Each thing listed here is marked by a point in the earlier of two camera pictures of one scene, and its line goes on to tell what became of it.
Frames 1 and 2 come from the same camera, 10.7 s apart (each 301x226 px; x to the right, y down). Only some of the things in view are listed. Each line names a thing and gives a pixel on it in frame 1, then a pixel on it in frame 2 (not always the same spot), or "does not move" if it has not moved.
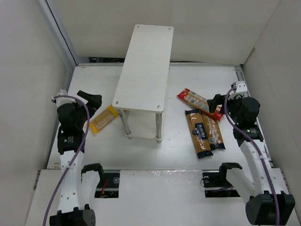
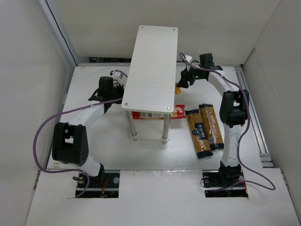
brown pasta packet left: [199, 133] does not move
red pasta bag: [197, 101] → [178, 112]
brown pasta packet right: [214, 132] does not move
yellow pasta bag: [106, 116] → [178, 90]
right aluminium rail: [242, 77] does not move
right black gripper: [224, 102] → [186, 76]
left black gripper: [87, 106] → [118, 90]
